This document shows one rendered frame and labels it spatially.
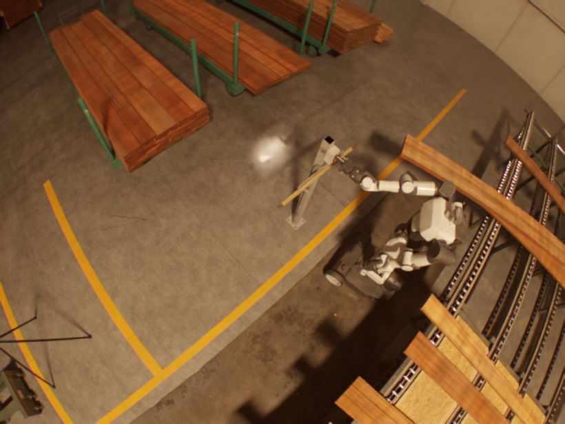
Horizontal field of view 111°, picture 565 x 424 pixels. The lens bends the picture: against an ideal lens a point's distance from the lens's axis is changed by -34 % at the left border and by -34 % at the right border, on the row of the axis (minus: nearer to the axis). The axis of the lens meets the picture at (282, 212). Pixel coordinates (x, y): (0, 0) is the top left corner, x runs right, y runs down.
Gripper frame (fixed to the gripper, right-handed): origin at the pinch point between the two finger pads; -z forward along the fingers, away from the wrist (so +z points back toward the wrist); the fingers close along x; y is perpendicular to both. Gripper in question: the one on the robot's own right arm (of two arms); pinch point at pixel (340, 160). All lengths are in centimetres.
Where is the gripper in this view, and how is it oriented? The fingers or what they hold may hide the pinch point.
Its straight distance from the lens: 191.7
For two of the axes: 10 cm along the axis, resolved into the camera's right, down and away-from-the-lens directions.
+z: 6.9, 6.9, -2.3
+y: 0.1, -3.3, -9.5
